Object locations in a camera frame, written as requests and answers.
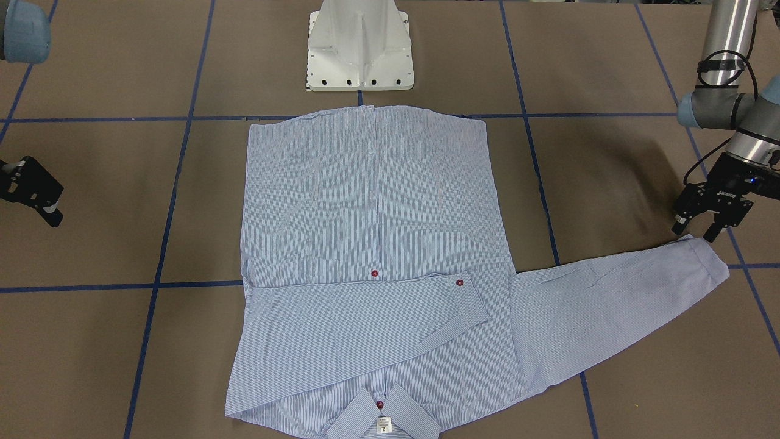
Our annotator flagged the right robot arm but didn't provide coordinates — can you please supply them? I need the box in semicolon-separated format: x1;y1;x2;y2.
1;1;64;228

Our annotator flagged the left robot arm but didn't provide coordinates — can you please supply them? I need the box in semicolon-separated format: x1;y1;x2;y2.
672;1;779;242

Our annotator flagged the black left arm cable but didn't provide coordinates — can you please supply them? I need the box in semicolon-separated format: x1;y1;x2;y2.
682;50;759;187

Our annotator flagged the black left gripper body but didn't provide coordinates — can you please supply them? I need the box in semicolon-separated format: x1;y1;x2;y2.
679;153;779;223

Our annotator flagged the light blue striped shirt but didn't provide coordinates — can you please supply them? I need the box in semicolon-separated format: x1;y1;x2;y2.
225;106;729;438

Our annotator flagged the white camera pillar with base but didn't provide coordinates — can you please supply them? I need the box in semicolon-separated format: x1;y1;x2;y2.
305;1;415;91

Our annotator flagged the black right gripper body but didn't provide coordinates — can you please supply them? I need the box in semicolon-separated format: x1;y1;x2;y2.
1;156;64;214

